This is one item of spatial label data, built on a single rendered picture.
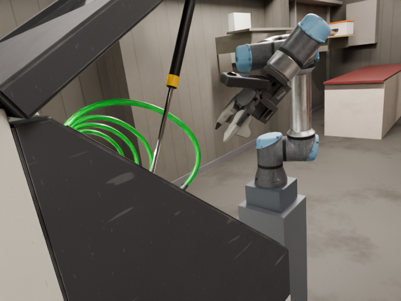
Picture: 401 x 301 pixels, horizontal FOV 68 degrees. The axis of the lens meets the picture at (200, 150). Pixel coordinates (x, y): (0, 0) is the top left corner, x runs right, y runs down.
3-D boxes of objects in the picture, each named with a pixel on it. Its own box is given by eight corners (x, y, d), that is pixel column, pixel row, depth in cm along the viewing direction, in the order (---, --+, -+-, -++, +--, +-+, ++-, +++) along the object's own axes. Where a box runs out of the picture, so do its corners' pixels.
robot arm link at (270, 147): (258, 157, 146) (256, 131, 142) (286, 157, 142) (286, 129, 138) (255, 166, 135) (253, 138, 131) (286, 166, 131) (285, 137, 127)
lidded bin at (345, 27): (333, 36, 659) (334, 23, 651) (354, 34, 632) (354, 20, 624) (326, 37, 624) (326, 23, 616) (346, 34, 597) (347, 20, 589)
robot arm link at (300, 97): (283, 155, 142) (278, 34, 123) (317, 154, 138) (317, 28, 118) (283, 166, 132) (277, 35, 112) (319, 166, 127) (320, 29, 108)
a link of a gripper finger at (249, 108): (243, 128, 72) (262, 97, 73) (238, 125, 72) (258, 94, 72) (233, 125, 77) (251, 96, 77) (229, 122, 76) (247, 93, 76)
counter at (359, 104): (409, 106, 643) (413, 62, 616) (380, 140, 450) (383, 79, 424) (365, 105, 698) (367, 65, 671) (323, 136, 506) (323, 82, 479)
